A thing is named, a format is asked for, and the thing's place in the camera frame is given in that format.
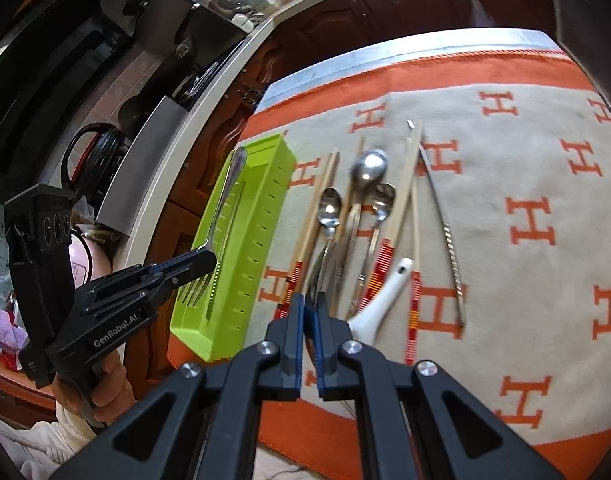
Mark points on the green plastic utensil tray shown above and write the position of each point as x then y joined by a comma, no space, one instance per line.
265,200

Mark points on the white ceramic spoon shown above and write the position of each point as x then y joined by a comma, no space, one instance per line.
380,305

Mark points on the steel serrated knife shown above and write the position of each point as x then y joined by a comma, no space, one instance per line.
211,295

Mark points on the white cup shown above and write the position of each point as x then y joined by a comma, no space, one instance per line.
242,21

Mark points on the black utensil holder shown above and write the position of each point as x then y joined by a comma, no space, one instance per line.
198,85

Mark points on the black kitchen appliance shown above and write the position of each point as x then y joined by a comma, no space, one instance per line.
45,95

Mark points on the black kettle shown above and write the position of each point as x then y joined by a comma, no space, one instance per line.
105,150

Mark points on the person's left hand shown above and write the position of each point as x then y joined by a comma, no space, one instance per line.
113,385

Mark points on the steel fork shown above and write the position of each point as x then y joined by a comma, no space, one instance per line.
225,195

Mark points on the person's left forearm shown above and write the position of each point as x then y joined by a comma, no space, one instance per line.
50,445

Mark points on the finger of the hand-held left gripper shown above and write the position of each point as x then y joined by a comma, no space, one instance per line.
188,266

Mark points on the pale pink appliance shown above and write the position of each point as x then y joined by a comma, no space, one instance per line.
93,260

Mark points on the orange beige printed blanket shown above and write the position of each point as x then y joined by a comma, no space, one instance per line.
510,170

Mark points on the purple cloth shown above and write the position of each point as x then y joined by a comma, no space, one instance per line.
0,325

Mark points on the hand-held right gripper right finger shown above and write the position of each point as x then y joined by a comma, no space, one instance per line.
320,375

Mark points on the large steel spoon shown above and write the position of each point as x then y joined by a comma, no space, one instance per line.
369,170

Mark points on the wooden chopstick striped end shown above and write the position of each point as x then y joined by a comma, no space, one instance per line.
358,155
414,230
395,195
405,180

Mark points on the stainless steel panel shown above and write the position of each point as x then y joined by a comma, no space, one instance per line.
135,180

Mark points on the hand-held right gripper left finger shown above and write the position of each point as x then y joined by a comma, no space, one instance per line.
299,350

